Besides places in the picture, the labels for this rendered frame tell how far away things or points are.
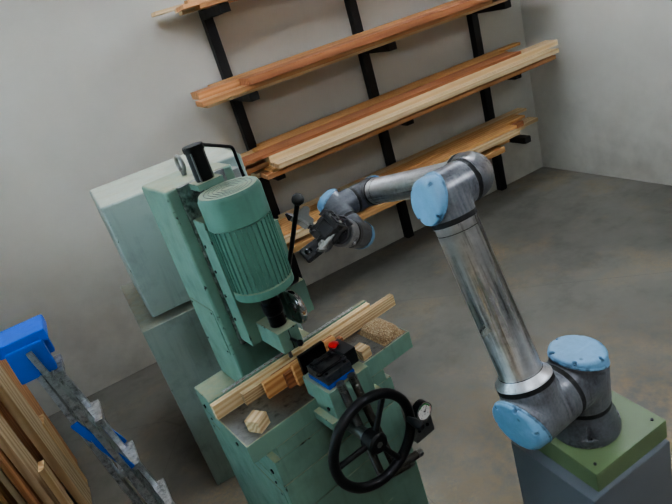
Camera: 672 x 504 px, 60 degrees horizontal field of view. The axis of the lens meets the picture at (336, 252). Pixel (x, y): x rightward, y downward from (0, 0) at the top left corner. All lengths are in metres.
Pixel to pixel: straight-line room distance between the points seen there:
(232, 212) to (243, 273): 0.18
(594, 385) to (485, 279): 0.42
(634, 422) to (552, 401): 0.36
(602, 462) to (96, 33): 3.28
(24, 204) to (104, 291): 0.70
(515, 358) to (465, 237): 0.33
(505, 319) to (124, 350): 3.07
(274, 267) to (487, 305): 0.56
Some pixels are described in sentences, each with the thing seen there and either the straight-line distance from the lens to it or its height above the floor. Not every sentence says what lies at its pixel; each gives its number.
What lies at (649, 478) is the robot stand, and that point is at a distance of 1.91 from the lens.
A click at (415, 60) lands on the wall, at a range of 4.59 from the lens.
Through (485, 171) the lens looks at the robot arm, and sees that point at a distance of 1.45.
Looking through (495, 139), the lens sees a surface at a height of 0.61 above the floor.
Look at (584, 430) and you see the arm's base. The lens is 1.75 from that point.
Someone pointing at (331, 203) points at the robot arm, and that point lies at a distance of 1.87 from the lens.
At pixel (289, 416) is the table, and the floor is 0.90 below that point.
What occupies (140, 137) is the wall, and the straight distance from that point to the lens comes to 3.82.
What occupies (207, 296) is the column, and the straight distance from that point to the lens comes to 1.81.
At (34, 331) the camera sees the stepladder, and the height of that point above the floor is 1.16.
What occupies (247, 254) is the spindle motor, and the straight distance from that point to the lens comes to 1.54.
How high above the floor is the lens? 1.88
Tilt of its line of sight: 23 degrees down
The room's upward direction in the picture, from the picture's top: 17 degrees counter-clockwise
